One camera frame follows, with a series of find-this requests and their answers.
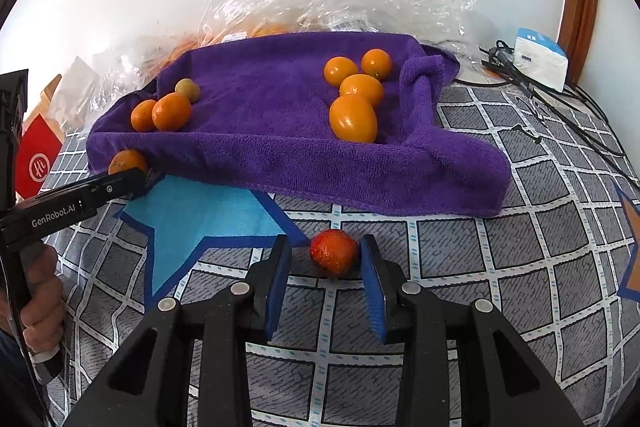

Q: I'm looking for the small red fruit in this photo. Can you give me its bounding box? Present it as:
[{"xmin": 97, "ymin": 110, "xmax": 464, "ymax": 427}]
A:
[{"xmin": 309, "ymin": 229, "xmax": 360, "ymax": 279}]

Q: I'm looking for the person's left hand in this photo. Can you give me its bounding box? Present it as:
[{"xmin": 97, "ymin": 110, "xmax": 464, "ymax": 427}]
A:
[{"xmin": 19, "ymin": 246, "xmax": 67, "ymax": 354}]

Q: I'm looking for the small green-brown round fruit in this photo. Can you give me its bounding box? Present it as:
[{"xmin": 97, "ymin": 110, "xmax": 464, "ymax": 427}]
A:
[{"xmin": 174, "ymin": 78, "xmax": 202, "ymax": 104}]

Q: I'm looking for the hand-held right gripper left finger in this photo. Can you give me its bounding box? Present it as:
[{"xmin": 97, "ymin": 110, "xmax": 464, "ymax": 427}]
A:
[{"xmin": 62, "ymin": 234, "xmax": 293, "ymax": 427}]

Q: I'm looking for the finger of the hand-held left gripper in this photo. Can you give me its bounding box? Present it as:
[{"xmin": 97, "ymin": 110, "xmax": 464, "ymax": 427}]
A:
[{"xmin": 142, "ymin": 168, "xmax": 165, "ymax": 194}]

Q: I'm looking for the small orange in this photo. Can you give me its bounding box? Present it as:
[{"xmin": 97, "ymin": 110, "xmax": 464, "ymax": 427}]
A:
[
  {"xmin": 329, "ymin": 95, "xmax": 378, "ymax": 144},
  {"xmin": 361, "ymin": 49, "xmax": 393, "ymax": 80},
  {"xmin": 339, "ymin": 74, "xmax": 385, "ymax": 108},
  {"xmin": 324, "ymin": 56, "xmax": 360, "ymax": 87}
]

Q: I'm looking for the large orange mandarin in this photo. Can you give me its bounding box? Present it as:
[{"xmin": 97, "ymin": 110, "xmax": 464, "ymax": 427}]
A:
[
  {"xmin": 130, "ymin": 99, "xmax": 157, "ymax": 133},
  {"xmin": 108, "ymin": 149, "xmax": 149, "ymax": 176},
  {"xmin": 151, "ymin": 92, "xmax": 193, "ymax": 132}
]

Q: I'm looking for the grey checked blanket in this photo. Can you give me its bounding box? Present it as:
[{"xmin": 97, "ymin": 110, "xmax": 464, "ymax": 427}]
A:
[{"xmin": 30, "ymin": 82, "xmax": 640, "ymax": 427}]

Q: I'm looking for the red paper bag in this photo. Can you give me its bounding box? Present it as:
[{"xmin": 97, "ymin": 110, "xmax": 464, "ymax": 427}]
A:
[{"xmin": 15, "ymin": 114, "xmax": 66, "ymax": 200}]

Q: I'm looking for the brown cardboard box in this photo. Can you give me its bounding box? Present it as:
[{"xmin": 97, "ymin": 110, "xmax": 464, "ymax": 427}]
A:
[{"xmin": 40, "ymin": 74, "xmax": 64, "ymax": 108}]

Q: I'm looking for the white and blue box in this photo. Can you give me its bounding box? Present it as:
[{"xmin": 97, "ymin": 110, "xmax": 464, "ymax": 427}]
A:
[{"xmin": 513, "ymin": 27, "xmax": 570, "ymax": 90}]

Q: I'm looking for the black cable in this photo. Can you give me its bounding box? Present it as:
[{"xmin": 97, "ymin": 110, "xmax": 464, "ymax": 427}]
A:
[
  {"xmin": 452, "ymin": 77, "xmax": 626, "ymax": 158},
  {"xmin": 480, "ymin": 41, "xmax": 640, "ymax": 188}
]

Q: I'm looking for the white plastic bag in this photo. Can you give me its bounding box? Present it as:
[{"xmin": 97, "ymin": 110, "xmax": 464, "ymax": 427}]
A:
[{"xmin": 50, "ymin": 56, "xmax": 102, "ymax": 128}]

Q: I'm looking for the small clear plastic bag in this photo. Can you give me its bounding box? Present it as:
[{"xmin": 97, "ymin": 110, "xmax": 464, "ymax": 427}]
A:
[{"xmin": 92, "ymin": 32, "xmax": 201, "ymax": 108}]

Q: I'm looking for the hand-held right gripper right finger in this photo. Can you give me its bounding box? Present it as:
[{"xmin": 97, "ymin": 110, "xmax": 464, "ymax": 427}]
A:
[{"xmin": 360, "ymin": 234, "xmax": 586, "ymax": 427}]

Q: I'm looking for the purple towel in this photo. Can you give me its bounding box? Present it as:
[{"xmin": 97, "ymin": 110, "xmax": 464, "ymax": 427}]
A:
[{"xmin": 86, "ymin": 31, "xmax": 511, "ymax": 219}]

